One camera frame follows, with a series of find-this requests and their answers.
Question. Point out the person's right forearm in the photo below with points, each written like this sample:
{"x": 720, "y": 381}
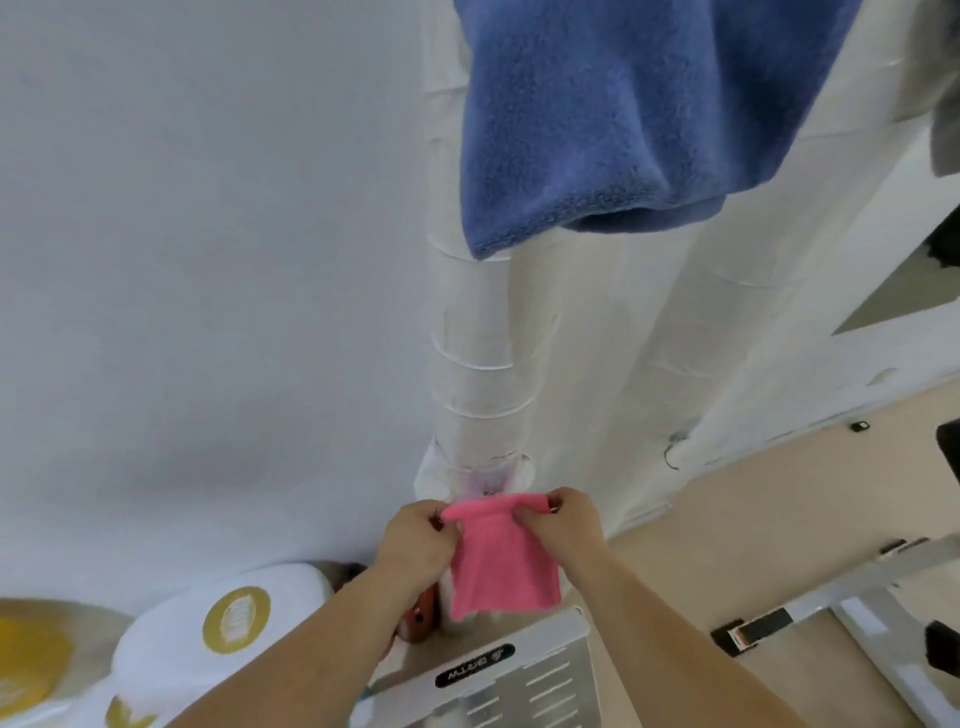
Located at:
{"x": 675, "y": 660}

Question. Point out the person's right hand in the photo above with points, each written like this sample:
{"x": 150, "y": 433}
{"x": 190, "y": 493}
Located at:
{"x": 566, "y": 529}

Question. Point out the silver slotted foot plate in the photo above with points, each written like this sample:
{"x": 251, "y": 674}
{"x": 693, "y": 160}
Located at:
{"x": 540, "y": 660}

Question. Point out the white weight machine frame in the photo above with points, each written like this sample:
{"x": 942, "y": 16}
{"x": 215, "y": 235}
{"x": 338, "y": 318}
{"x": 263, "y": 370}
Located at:
{"x": 870, "y": 600}

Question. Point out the black textured foam roller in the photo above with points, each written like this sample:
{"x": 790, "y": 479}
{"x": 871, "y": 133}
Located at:
{"x": 946, "y": 240}

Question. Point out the person's left forearm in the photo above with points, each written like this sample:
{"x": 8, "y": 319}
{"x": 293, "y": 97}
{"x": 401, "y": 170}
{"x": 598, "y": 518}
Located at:
{"x": 300, "y": 660}

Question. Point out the yellow weight plate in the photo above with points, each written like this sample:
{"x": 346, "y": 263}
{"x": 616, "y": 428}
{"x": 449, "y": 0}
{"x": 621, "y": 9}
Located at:
{"x": 30, "y": 652}

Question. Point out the blue towel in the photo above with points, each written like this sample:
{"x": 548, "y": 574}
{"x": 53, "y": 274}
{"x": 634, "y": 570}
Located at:
{"x": 622, "y": 112}

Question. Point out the pink towel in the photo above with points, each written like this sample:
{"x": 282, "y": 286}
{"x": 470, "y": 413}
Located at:
{"x": 502, "y": 562}

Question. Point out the grey towel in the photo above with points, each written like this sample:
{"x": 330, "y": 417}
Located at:
{"x": 946, "y": 139}

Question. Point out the person's left hand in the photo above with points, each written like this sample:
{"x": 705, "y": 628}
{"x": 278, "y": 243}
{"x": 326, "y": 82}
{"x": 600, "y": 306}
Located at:
{"x": 416, "y": 547}

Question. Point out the black weight plate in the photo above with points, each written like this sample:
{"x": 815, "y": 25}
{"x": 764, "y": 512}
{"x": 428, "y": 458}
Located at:
{"x": 945, "y": 649}

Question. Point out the black seat pad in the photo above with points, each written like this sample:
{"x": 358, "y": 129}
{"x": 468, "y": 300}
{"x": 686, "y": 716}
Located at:
{"x": 951, "y": 450}

